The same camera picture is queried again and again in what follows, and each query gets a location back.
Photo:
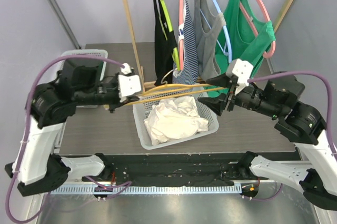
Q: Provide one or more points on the lime green hanger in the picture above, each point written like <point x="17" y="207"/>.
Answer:
<point x="168" y="18"/>

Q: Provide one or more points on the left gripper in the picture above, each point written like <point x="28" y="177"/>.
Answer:
<point x="117" y="104"/>

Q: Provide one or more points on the green tank top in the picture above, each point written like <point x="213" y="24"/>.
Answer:
<point x="245" y="45"/>

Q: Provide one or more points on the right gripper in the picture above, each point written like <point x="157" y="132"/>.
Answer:
<point x="231" y="97"/>

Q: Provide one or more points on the grey tank top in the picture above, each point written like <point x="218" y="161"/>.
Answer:
<point x="205" y="47"/>

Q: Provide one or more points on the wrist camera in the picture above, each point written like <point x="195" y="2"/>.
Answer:
<point x="241" y="70"/>
<point x="128" y="82"/>

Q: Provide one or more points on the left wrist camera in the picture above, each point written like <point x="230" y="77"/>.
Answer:
<point x="128" y="82"/>

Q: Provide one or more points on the white left laundry basket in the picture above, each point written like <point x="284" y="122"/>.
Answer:
<point x="92" y="52"/>

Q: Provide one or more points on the light blue hanger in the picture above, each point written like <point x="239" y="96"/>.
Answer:
<point x="208" y="16"/>

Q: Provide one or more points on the striped blue white tank top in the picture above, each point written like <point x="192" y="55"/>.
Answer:
<point x="190" y="73"/>

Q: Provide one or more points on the coral pink hanger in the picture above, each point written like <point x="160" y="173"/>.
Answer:
<point x="181" y="35"/>

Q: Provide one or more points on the black tank top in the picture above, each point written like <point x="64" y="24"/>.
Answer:
<point x="163" y="44"/>

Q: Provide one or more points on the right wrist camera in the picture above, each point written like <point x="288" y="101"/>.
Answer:
<point x="241" y="70"/>

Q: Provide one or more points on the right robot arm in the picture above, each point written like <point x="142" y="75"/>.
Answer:
<point x="302" y="124"/>

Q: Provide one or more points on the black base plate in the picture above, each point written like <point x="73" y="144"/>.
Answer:
<point x="175" y="170"/>

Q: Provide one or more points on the pink plastic hanger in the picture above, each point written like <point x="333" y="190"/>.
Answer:
<point x="263" y="9"/>

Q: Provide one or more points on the slotted cable duct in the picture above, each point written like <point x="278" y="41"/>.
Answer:
<point x="84" y="189"/>

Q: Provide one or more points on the yellow plastic hanger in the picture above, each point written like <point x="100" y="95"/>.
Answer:
<point x="172" y="91"/>

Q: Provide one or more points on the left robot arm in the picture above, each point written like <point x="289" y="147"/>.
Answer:
<point x="37" y="169"/>

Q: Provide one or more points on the grey corner frame post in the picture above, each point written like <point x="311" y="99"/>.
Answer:
<point x="64" y="23"/>

